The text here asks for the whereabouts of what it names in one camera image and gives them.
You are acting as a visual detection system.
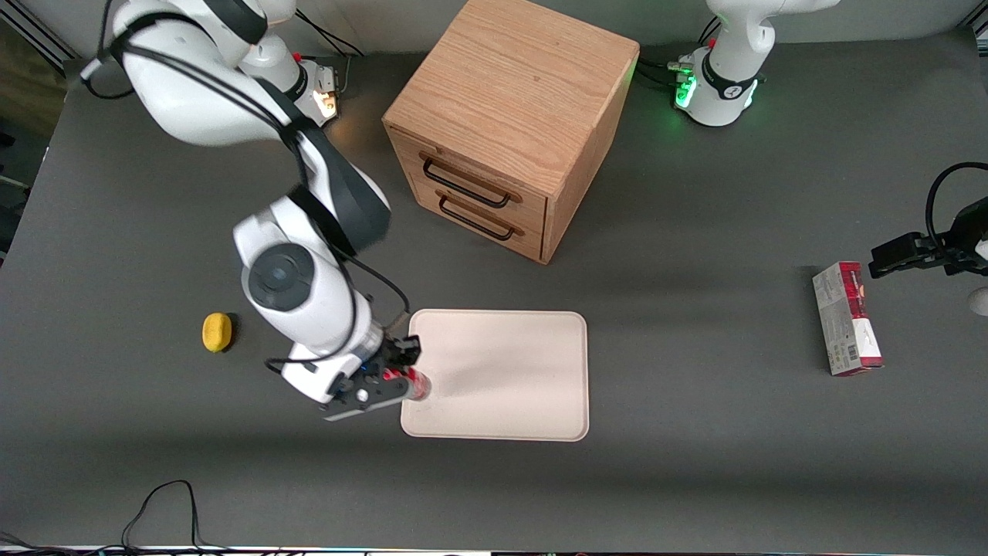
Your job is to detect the beige plastic tray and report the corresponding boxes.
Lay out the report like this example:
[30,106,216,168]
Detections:
[400,309,590,442]

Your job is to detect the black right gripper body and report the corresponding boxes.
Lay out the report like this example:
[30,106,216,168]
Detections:
[357,337,411,387]

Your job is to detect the yellow lemon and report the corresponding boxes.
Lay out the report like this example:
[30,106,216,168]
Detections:
[202,312,233,354]

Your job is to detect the wooden drawer cabinet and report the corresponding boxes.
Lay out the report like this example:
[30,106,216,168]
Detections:
[381,0,641,266]

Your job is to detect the black left gripper cable loop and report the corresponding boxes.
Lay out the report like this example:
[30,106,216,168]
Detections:
[925,161,988,249]

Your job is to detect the grey and red carton box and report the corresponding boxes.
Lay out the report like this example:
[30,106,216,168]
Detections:
[811,261,885,378]

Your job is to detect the aluminium frame rail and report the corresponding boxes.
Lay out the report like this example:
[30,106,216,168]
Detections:
[0,0,80,69]

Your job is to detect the black cable along right arm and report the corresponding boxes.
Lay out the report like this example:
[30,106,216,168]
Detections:
[81,0,411,371]

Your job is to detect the black cable on table edge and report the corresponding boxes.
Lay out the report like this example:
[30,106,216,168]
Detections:
[0,480,232,556]

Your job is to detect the black arm base cables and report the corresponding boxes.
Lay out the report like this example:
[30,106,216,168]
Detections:
[636,14,725,92]
[293,9,365,97]

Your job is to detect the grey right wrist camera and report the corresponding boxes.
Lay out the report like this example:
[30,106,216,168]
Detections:
[320,377,410,422]

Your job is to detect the black left arm base cables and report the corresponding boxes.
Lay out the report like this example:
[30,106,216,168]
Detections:
[636,14,725,92]

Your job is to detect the black metal drawer handle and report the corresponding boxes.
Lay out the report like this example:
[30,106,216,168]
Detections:
[437,191,526,242]
[419,152,524,209]

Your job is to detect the black right arm base cables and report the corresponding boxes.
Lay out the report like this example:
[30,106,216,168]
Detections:
[293,9,365,97]

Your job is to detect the red coke bottle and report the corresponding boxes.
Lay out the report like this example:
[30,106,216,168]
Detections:
[384,368,431,402]

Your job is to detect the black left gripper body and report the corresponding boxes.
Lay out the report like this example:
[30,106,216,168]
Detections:
[930,197,988,277]

